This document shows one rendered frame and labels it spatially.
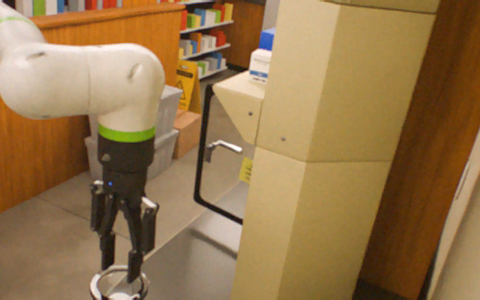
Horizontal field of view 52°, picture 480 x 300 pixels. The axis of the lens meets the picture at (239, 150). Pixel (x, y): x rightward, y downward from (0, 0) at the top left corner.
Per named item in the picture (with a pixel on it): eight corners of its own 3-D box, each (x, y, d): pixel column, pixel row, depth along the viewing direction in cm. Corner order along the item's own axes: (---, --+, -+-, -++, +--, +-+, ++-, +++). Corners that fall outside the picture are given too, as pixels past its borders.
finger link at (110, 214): (115, 196, 83) (109, 191, 83) (99, 241, 88) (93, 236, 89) (129, 187, 86) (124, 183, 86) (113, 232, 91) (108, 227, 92)
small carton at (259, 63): (275, 79, 108) (280, 53, 106) (270, 85, 104) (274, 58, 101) (255, 75, 110) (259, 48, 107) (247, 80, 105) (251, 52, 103)
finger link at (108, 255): (105, 240, 88) (101, 239, 88) (104, 271, 91) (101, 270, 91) (116, 232, 91) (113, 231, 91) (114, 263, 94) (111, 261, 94)
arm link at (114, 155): (81, 131, 76) (128, 148, 73) (128, 112, 86) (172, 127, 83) (81, 165, 79) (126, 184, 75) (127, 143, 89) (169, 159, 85)
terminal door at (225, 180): (273, 241, 143) (298, 114, 126) (192, 201, 157) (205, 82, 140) (274, 240, 143) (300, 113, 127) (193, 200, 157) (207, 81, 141)
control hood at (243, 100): (308, 107, 126) (316, 70, 122) (255, 146, 99) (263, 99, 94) (267, 95, 130) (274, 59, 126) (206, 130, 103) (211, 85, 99)
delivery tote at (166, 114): (181, 130, 374) (184, 90, 360) (130, 156, 323) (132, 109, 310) (136, 115, 389) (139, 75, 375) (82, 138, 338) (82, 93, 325)
